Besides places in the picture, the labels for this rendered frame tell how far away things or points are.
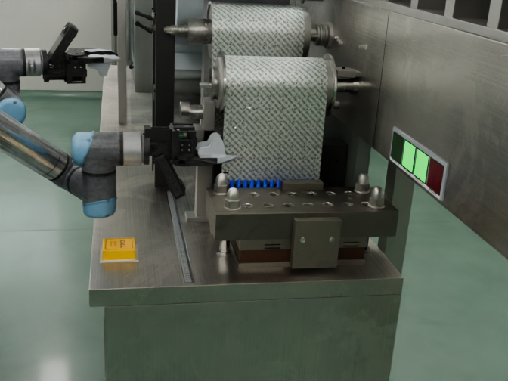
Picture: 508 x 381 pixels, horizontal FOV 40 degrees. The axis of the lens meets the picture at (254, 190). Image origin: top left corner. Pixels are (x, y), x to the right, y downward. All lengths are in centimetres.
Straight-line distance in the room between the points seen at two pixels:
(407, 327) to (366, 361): 159
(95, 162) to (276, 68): 45
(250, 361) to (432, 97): 67
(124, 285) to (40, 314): 177
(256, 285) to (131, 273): 26
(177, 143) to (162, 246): 24
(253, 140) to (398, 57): 38
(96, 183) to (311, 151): 50
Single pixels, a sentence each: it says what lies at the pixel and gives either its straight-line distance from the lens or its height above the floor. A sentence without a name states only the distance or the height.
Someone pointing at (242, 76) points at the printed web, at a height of 128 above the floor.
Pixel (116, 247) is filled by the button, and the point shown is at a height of 92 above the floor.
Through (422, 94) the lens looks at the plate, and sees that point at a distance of 135.
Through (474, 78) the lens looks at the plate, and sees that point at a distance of 118.
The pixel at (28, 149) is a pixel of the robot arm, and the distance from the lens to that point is 160.
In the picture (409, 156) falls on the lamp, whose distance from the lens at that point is 138.
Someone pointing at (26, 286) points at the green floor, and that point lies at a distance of 342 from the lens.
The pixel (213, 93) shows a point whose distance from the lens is 159.
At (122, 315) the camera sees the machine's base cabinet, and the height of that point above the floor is 84.
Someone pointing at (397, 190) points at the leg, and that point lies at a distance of 190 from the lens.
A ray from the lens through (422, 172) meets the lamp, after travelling 133.
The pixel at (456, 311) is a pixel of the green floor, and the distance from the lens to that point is 340.
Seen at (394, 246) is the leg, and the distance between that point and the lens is 196.
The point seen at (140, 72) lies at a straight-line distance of 259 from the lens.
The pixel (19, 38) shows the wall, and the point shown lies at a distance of 720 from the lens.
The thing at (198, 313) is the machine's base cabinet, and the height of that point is 84.
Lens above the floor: 156
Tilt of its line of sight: 20 degrees down
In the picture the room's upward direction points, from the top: 3 degrees clockwise
